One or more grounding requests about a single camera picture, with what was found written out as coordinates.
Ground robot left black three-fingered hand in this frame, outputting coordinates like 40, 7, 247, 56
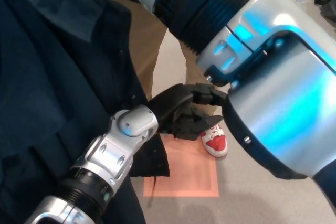
146, 82, 229, 141

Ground dark navy long coat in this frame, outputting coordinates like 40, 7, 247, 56
0, 0, 170, 224

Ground person left red white sneaker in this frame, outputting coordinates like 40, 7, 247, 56
201, 123, 228, 159

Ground pink rectangular floor marker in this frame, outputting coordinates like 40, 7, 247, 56
143, 132, 220, 198

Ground khaki trousers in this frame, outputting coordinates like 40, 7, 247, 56
101, 0, 211, 102

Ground dark grey bag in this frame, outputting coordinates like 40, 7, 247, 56
313, 0, 336, 19

